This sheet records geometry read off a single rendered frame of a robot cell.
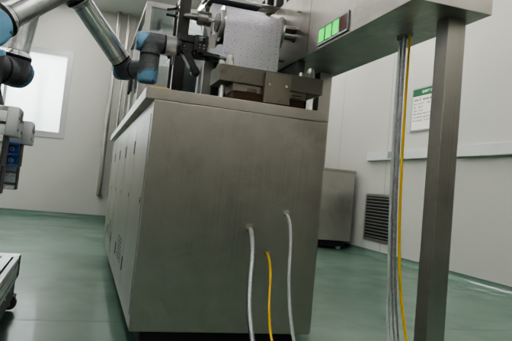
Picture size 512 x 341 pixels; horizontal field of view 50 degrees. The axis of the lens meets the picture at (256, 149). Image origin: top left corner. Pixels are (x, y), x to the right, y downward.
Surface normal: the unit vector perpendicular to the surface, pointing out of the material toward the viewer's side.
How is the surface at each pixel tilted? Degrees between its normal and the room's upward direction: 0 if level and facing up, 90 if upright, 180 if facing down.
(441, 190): 90
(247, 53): 90
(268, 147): 90
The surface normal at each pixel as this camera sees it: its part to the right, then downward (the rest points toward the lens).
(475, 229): -0.95, -0.11
